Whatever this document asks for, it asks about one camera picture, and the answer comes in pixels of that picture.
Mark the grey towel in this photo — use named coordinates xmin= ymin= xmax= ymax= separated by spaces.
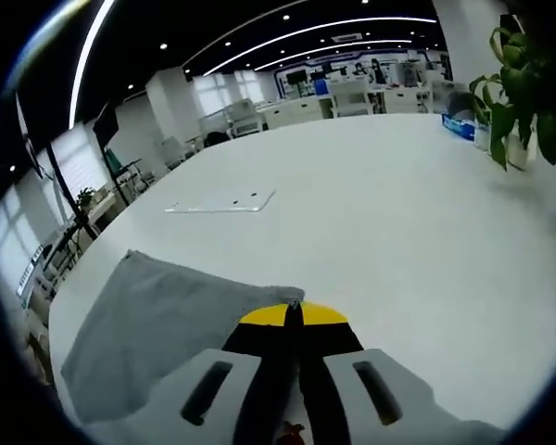
xmin=59 ymin=248 xmax=307 ymax=426

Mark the clear acrylic sheet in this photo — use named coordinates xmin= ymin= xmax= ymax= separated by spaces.
xmin=163 ymin=187 xmax=278 ymax=215

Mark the blue tissue pack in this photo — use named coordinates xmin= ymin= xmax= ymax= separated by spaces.
xmin=440 ymin=113 xmax=479 ymax=141

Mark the green potted plant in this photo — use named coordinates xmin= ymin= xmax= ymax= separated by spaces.
xmin=467 ymin=25 xmax=556 ymax=173

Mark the white mesh office chair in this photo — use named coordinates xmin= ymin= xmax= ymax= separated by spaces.
xmin=330 ymin=81 xmax=373 ymax=118

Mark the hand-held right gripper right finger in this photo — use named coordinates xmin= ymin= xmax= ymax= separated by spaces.
xmin=292 ymin=300 xmax=446 ymax=445

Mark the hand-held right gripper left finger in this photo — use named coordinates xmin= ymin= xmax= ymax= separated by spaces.
xmin=120 ymin=303 xmax=302 ymax=445

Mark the white plant vase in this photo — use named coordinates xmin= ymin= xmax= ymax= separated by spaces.
xmin=506 ymin=132 xmax=539 ymax=173

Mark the small potted plant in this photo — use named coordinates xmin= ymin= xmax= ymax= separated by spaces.
xmin=75 ymin=186 xmax=97 ymax=210

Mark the grey rounded object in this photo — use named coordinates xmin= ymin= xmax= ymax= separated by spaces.
xmin=446 ymin=90 xmax=477 ymax=117

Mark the blue-framed wall display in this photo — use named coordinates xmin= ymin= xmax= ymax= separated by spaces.
xmin=273 ymin=51 xmax=450 ymax=101

